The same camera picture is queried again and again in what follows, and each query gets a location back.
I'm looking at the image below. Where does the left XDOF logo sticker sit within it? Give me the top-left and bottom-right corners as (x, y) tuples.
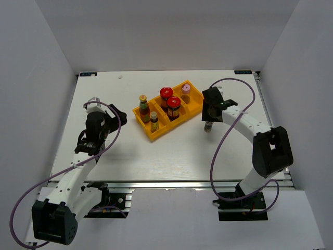
(79, 72), (97, 77)

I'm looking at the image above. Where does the red-lid dark sauce jar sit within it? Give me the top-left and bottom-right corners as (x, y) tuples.
(160, 87), (173, 110)

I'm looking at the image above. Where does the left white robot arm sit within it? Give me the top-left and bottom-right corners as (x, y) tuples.
(32, 101), (127, 245)

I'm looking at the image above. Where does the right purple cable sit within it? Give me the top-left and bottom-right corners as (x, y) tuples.
(209, 77), (280, 216)

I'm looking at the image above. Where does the yellow-cap green-label sauce bottle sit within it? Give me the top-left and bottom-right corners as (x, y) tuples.
(139, 95), (150, 123)

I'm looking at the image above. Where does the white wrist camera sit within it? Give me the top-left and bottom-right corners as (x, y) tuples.
(83, 97), (106, 114)
(217, 86), (223, 96)

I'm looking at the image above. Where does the yellow three-compartment bin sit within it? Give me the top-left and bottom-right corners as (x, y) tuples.
(133, 81), (203, 141)

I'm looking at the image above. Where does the small beige-cap oil bottle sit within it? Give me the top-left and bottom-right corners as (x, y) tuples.
(150, 111), (159, 133)

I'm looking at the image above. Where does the right XDOF logo sticker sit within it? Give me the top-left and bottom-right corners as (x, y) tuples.
(234, 70), (253, 74)

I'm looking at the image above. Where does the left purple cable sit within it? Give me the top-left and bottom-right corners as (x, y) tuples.
(9, 101), (122, 248)

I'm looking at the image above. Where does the silver-top pepper shaker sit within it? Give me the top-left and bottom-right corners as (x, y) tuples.
(204, 121), (214, 133)

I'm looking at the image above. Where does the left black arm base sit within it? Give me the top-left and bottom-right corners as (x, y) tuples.
(74, 182), (131, 219)

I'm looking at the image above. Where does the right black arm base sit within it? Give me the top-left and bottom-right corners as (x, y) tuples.
(212, 184), (268, 222)

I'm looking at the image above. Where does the purple cable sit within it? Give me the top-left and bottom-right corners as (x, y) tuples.
(9, 101), (122, 248)
(209, 77), (280, 216)

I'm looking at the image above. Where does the red-lid chili sauce jar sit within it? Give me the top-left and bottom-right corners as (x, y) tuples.
(167, 96), (181, 121)

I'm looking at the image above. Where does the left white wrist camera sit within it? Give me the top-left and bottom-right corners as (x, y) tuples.
(83, 97), (106, 114)

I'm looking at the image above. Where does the xdof logo sticker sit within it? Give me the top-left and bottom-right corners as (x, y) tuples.
(79, 72), (97, 77)
(234, 70), (253, 74)

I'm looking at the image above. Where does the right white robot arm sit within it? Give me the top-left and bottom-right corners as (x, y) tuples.
(202, 87), (293, 208)

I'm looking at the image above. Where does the pink-lid spice jar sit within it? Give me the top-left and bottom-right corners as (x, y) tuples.
(181, 84), (191, 104)

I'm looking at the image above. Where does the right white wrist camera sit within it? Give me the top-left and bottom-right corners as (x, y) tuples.
(217, 86), (223, 96)

